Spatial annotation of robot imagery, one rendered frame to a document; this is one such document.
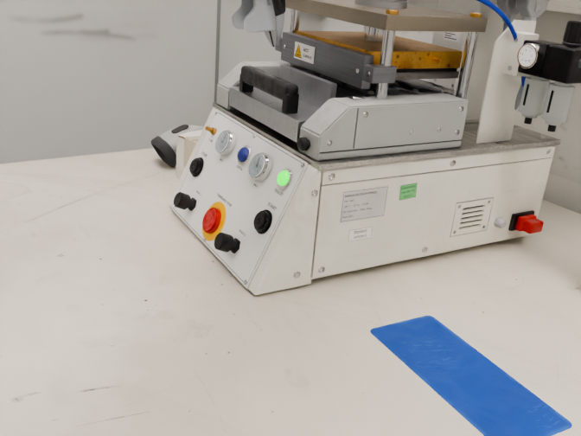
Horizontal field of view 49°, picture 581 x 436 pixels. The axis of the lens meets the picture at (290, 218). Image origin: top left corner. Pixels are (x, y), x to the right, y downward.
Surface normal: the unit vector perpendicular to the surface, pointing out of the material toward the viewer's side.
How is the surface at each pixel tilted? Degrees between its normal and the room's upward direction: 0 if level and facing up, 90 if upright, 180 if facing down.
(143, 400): 0
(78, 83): 90
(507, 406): 0
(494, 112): 90
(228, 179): 65
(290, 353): 0
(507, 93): 90
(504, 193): 90
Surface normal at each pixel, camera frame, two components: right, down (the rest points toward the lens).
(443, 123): 0.49, 0.37
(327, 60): -0.87, 0.13
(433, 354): 0.07, -0.92
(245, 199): -0.75, -0.27
